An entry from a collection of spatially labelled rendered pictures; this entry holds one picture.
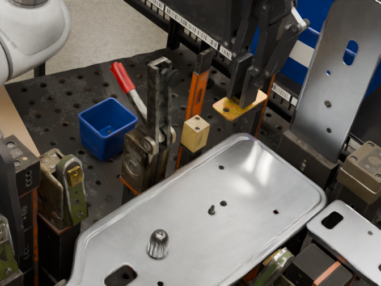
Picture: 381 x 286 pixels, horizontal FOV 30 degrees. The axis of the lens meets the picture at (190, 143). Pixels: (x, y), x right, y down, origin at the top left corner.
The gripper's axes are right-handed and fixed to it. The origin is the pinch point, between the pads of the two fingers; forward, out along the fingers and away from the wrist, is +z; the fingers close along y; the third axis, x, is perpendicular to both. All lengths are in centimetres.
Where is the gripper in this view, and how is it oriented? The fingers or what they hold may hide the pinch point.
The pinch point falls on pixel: (245, 80)
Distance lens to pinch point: 100.2
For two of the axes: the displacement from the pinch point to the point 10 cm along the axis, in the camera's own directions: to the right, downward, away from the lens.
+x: 7.0, -4.4, 5.7
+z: -1.4, 7.0, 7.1
